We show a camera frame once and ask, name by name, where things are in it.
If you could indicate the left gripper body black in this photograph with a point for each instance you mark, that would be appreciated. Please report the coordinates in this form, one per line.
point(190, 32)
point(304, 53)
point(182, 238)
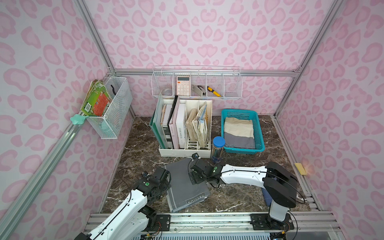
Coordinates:
point(162, 182)

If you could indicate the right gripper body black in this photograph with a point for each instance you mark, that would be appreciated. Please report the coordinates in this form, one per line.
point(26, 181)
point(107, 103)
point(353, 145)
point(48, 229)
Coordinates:
point(196, 170)

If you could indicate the grey pillowcase with white stripe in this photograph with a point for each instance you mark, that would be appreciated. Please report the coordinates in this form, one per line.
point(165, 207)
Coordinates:
point(182, 192)

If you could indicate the beige cream grey pillowcase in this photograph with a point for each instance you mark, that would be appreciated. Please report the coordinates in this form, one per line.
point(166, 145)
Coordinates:
point(239, 133)

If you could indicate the teal plastic basket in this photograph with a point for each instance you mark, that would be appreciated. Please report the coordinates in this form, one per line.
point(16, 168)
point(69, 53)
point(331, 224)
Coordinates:
point(244, 115)

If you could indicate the navy blue pillowcase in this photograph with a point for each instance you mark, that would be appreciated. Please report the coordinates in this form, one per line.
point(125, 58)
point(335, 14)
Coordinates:
point(267, 197)

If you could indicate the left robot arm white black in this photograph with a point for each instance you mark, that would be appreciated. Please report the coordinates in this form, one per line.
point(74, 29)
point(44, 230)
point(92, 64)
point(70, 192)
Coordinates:
point(134, 215)

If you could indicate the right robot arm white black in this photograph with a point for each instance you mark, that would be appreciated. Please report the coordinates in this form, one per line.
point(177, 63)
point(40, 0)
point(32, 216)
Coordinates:
point(278, 182)

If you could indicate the blue lid pencil jar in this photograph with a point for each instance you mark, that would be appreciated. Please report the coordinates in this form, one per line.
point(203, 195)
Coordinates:
point(217, 149)

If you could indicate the brown paper envelopes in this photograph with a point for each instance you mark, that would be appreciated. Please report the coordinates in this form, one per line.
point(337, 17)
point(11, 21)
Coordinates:
point(197, 124)

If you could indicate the white file organiser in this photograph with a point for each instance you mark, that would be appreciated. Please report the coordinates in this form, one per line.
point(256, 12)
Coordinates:
point(190, 147)

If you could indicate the pink white book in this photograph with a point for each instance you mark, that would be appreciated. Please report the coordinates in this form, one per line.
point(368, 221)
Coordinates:
point(176, 123)

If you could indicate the green folder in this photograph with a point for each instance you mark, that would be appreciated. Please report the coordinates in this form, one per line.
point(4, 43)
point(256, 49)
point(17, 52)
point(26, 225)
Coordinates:
point(157, 123)

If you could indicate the grey stapler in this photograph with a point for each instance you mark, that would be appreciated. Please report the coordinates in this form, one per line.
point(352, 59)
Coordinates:
point(199, 90)

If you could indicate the yellow utility knife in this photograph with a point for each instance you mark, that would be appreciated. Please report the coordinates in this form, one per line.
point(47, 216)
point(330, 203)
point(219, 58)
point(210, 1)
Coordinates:
point(214, 92)

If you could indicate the clear dome in shelf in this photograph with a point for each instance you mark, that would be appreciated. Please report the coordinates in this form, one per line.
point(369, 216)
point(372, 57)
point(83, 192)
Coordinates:
point(167, 91)

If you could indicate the pink calculator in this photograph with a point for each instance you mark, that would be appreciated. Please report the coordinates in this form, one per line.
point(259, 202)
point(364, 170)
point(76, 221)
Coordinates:
point(183, 86)

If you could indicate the yellow sticky note pad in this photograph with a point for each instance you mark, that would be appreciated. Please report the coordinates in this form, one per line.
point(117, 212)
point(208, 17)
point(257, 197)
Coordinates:
point(301, 169)

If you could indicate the green red booklet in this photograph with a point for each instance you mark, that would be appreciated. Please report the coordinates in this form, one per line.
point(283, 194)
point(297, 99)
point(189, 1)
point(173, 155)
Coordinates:
point(97, 100)

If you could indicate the mint green clip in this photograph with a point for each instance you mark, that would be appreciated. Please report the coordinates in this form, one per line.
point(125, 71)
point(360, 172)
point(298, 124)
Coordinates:
point(78, 119)

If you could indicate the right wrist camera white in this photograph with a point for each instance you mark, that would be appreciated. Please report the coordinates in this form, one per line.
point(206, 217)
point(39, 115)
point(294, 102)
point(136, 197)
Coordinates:
point(195, 156)

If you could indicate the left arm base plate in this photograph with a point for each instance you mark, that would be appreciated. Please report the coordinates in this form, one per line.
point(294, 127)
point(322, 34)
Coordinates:
point(161, 221)

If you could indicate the white mesh wall basket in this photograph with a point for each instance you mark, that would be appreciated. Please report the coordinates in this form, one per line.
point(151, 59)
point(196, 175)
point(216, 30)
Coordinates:
point(110, 125)

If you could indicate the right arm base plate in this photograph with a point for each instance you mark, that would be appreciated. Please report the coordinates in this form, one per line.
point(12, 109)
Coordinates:
point(263, 222)

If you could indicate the white wire wall shelf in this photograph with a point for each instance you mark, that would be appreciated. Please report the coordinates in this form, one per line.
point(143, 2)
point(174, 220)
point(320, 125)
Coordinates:
point(227, 81)

